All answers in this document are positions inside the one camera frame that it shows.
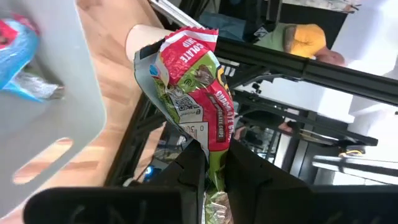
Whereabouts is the black table frame rail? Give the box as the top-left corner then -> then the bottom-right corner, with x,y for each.
104,93 -> 169,187

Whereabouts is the white plastic handled bin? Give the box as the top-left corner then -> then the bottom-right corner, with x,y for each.
0,0 -> 107,218

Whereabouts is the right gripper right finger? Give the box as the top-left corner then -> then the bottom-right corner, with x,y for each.
223,139 -> 398,224

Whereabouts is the blue wrapped granola bar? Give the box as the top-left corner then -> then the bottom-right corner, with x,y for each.
0,18 -> 65,102

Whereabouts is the silver aluminium extrusion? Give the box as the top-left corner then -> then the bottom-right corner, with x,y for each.
148,0 -> 205,29

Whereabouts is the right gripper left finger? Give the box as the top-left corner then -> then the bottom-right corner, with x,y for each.
23,139 -> 208,224

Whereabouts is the person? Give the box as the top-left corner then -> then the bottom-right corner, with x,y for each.
253,21 -> 346,67

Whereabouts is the black frame beam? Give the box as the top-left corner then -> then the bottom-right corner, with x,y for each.
233,90 -> 379,147
214,37 -> 398,107

